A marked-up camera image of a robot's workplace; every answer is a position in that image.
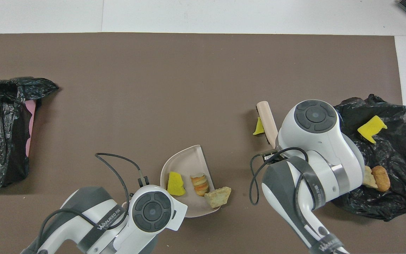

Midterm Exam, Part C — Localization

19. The yellow sponge piece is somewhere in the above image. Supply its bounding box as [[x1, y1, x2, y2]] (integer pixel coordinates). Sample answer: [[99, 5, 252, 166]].
[[357, 115, 388, 144], [252, 117, 265, 136]]

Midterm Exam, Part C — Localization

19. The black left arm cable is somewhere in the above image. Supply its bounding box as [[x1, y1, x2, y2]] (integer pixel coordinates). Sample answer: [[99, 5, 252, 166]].
[[39, 152, 145, 247]]

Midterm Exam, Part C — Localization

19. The brown fried nugget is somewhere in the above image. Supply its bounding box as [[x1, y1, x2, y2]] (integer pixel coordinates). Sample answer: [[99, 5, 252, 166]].
[[371, 165, 391, 192]]

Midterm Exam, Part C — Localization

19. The green and yellow sponge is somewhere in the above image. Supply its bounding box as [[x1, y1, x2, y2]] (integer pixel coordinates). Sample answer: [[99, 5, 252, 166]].
[[167, 171, 186, 196]]

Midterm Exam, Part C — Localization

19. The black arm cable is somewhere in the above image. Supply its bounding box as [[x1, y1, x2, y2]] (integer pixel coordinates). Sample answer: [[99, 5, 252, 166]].
[[250, 147, 311, 206], [39, 152, 145, 247]]

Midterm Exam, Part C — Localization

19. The orange striped croissant piece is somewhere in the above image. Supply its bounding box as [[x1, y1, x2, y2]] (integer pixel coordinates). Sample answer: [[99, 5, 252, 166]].
[[363, 166, 378, 188]]

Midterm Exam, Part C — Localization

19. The brown table mat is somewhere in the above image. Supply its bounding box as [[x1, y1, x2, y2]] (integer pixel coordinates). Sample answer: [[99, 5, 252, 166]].
[[0, 33, 406, 254]]

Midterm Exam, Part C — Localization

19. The beige plastic dustpan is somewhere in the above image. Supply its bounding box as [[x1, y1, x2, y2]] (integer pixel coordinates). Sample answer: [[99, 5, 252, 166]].
[[160, 145, 222, 218]]

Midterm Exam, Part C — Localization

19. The tan orange croissant piece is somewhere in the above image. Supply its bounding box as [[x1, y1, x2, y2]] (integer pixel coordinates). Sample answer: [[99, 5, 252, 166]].
[[190, 173, 209, 197]]

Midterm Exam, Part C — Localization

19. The pale tan bread chunk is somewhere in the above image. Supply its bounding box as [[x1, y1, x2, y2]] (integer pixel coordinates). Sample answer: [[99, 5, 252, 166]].
[[204, 187, 232, 208]]

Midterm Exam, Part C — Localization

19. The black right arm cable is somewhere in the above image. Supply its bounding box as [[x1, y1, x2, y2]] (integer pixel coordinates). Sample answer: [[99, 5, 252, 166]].
[[250, 147, 311, 206]]

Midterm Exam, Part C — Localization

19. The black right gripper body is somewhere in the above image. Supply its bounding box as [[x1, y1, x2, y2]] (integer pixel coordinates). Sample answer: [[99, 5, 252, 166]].
[[262, 150, 282, 163]]

